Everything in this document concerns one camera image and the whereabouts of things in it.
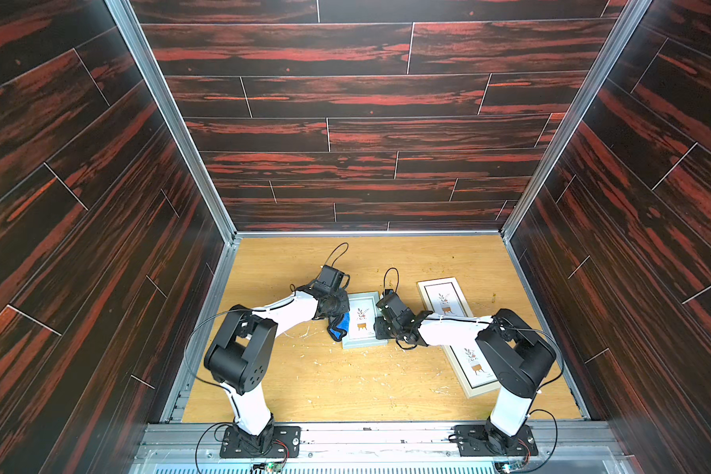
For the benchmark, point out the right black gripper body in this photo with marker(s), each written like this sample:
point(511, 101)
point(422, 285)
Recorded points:
point(388, 323)

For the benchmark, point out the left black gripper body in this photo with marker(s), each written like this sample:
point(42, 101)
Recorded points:
point(339, 303)

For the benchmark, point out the light green picture frame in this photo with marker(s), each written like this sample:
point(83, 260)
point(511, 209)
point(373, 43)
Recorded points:
point(361, 318)

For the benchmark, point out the blue microfiber cloth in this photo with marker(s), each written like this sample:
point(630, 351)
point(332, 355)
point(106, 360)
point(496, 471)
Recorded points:
point(338, 326)

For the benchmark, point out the cream picture frame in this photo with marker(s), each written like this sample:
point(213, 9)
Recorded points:
point(472, 370)
point(445, 297)

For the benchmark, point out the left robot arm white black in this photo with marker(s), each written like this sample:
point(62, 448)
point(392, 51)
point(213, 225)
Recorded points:
point(239, 356)

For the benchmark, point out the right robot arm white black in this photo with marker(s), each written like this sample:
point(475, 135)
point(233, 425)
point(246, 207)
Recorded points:
point(518, 356)

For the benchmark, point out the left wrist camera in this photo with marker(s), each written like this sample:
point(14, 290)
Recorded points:
point(330, 279)

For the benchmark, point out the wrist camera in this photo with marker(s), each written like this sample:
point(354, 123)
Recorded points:
point(393, 309)
point(330, 279)

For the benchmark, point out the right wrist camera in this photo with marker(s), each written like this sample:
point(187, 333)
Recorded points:
point(393, 309)

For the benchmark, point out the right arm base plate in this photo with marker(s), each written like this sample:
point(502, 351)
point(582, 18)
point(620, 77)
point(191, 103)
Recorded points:
point(484, 440)

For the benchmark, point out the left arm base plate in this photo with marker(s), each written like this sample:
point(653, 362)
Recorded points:
point(273, 442)

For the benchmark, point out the aluminium front rail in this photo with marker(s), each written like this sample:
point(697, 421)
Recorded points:
point(389, 447)

